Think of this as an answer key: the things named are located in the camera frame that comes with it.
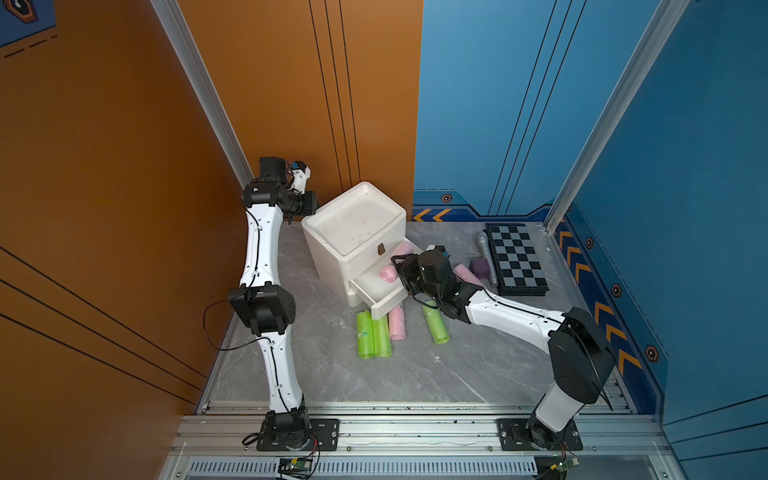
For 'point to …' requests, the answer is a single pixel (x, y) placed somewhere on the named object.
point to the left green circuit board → (304, 463)
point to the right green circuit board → (563, 465)
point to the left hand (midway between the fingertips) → (317, 200)
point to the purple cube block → (481, 267)
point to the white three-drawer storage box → (354, 239)
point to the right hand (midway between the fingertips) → (390, 260)
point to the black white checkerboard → (514, 260)
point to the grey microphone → (484, 243)
